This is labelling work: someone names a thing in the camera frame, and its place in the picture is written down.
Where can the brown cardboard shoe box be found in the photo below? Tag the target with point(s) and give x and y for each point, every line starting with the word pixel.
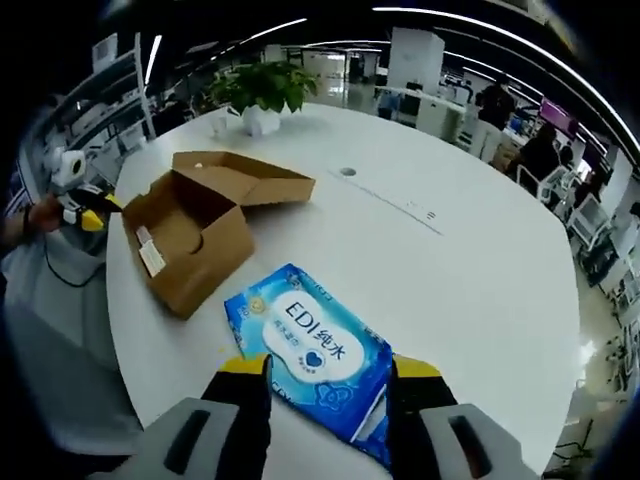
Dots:
pixel 200 280

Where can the black wristband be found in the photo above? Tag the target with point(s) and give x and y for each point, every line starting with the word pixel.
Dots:
pixel 26 222

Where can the purple wall screen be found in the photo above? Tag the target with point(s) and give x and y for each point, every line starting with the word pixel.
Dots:
pixel 557 115

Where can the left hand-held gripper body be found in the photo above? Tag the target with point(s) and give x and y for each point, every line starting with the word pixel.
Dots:
pixel 70 172

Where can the blue wet wipes pack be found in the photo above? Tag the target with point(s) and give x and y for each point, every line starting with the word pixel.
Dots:
pixel 310 330

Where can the small white desk ornament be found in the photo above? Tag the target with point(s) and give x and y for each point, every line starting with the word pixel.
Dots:
pixel 220 127

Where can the grey mesh office chair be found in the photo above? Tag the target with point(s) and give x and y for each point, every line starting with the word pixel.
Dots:
pixel 60 350

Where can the green potted plant white pot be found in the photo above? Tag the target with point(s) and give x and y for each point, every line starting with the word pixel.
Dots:
pixel 265 85

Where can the person's left hand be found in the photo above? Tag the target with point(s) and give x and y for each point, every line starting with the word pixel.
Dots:
pixel 45 215

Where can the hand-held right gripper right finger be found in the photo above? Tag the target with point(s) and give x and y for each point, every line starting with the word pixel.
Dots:
pixel 415 400

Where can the long curved ceiling light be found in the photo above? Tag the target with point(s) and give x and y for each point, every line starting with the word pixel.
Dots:
pixel 475 20

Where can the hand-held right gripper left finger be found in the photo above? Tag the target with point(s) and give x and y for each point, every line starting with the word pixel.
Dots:
pixel 240 400

